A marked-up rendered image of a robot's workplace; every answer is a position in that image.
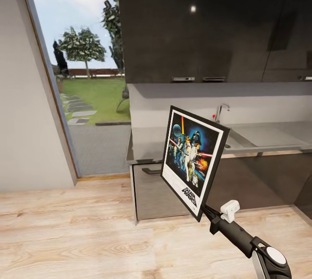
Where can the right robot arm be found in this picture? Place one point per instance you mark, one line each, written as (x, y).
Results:
(269, 262)

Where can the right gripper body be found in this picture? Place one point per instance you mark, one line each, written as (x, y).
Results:
(230, 230)

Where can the cabinet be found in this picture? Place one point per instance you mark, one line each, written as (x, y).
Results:
(290, 57)
(197, 41)

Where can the drop in sink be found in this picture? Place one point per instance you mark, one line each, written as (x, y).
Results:
(257, 137)

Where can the poster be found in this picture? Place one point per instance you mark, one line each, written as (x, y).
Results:
(192, 152)

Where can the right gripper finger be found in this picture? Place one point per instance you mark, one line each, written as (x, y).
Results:
(208, 214)
(213, 211)

